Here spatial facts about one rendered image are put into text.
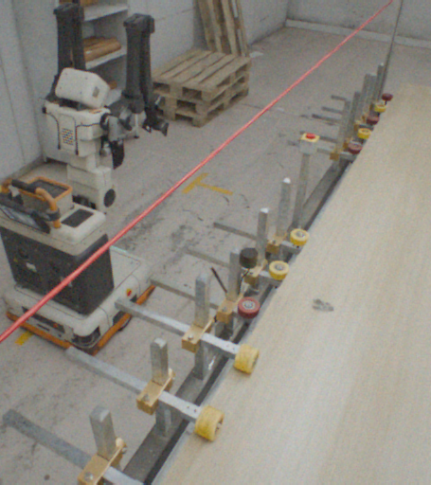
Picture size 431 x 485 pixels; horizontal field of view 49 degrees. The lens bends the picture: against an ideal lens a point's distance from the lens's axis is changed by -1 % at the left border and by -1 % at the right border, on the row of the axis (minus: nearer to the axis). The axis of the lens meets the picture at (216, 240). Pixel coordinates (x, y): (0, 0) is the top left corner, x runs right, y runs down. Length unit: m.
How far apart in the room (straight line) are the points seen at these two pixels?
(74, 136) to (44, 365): 1.24
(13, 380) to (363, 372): 1.85
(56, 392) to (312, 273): 1.48
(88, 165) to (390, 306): 1.58
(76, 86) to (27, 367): 1.49
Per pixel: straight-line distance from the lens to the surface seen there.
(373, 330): 1.75
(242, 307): 1.71
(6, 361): 2.88
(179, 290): 1.83
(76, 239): 2.25
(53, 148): 4.48
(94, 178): 2.53
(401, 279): 1.99
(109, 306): 2.64
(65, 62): 2.65
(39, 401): 2.66
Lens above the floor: 2.12
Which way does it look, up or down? 37 degrees down
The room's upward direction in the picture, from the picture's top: 3 degrees clockwise
